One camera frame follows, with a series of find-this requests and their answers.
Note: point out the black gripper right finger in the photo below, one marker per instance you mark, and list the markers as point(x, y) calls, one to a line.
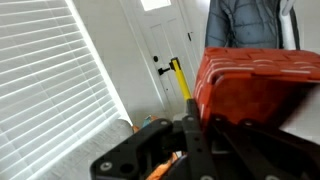
point(266, 153)

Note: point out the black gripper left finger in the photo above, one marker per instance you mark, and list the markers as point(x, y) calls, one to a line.
point(160, 150)

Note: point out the red woven box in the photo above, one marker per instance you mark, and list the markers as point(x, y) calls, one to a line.
point(253, 90)

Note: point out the yellow pole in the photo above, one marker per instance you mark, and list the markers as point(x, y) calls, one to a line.
point(181, 81)

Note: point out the black door deadbolt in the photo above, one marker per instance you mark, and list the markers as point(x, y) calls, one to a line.
point(155, 59)

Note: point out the white panel door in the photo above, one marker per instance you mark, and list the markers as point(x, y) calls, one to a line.
point(166, 43)

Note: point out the white coat rack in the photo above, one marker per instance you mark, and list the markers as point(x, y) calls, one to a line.
point(287, 23)

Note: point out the dark grey puffer vest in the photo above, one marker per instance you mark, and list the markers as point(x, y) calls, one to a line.
point(243, 23)

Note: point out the wide white window blind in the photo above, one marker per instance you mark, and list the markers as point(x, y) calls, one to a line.
point(43, 83)

